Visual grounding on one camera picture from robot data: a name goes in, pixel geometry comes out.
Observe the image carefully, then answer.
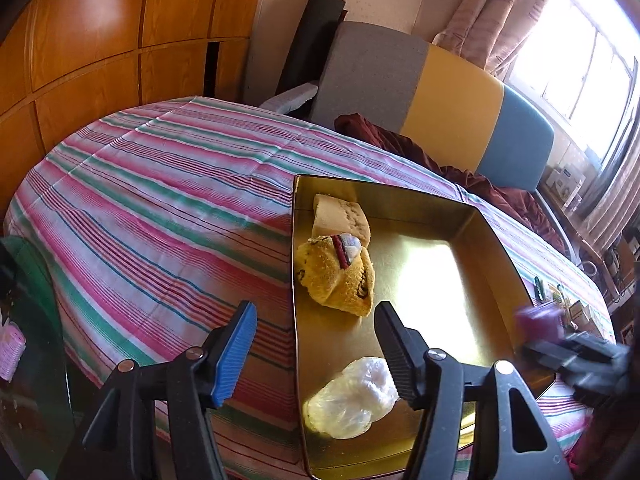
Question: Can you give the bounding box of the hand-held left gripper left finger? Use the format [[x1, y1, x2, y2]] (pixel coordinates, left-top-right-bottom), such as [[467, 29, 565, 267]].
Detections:
[[55, 301, 258, 480]]

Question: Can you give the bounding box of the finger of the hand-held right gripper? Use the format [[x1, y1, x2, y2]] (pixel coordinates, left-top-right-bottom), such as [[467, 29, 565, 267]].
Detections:
[[522, 339, 571, 372]]

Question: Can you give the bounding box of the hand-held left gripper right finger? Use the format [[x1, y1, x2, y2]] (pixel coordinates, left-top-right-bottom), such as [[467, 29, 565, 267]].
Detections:
[[374, 301, 573, 480]]

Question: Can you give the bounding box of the purple snack packet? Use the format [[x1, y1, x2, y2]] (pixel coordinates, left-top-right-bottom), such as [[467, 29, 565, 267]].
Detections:
[[515, 305, 564, 344]]

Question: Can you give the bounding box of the gold tray with maroon sides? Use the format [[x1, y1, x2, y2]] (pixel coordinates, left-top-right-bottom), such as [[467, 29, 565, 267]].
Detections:
[[291, 174, 556, 480]]

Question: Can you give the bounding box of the beige tea box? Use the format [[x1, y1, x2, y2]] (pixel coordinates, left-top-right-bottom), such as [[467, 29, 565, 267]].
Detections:
[[567, 300, 601, 333]]

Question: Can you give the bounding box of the clear plastic bag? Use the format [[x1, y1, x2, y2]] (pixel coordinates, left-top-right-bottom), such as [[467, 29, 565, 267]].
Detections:
[[301, 356, 401, 440]]

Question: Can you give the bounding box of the yellow plush toy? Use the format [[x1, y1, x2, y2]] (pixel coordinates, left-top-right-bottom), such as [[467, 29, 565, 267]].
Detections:
[[295, 234, 376, 317]]

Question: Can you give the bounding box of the small red stick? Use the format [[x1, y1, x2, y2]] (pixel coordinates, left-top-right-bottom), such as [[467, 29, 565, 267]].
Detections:
[[334, 234, 353, 267]]

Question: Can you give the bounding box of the small white packet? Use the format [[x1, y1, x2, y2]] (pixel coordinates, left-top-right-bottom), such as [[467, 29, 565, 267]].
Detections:
[[341, 234, 364, 263]]

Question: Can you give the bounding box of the beige bread slice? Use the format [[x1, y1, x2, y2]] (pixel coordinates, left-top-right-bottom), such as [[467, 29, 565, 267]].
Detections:
[[311, 193, 372, 248]]

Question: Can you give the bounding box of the striped bedsheet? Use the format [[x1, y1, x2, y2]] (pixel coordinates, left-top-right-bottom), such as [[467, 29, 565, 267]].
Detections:
[[2, 96, 617, 480]]

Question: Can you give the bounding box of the white cardboard box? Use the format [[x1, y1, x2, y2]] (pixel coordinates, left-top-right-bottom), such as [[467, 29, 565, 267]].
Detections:
[[545, 162, 586, 211]]

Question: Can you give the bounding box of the green glass table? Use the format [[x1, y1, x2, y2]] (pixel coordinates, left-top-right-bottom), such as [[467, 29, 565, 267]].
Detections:
[[0, 235, 76, 480]]

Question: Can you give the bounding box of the dark red cloth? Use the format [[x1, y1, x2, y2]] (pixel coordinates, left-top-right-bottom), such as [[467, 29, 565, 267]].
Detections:
[[334, 112, 566, 261]]

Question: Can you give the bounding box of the pink ribbed item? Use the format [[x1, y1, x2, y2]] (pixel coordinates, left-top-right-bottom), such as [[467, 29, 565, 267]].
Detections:
[[0, 322, 26, 381]]

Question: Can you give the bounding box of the window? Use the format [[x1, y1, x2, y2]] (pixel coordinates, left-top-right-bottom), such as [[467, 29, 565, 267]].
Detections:
[[505, 0, 640, 171]]

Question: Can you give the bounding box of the black rolled mat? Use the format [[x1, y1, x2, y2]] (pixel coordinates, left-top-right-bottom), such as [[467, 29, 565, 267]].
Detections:
[[275, 0, 347, 96]]

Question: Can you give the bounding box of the beige patterned curtain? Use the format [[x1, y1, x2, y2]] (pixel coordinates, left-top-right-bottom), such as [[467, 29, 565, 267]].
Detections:
[[432, 0, 561, 76]]

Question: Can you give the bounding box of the wooden wardrobe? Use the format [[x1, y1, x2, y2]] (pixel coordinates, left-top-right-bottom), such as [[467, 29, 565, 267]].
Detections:
[[0, 0, 271, 211]]

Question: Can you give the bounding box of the white metal bed rail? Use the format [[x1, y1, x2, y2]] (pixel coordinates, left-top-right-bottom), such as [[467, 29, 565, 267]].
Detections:
[[535, 192, 576, 261]]

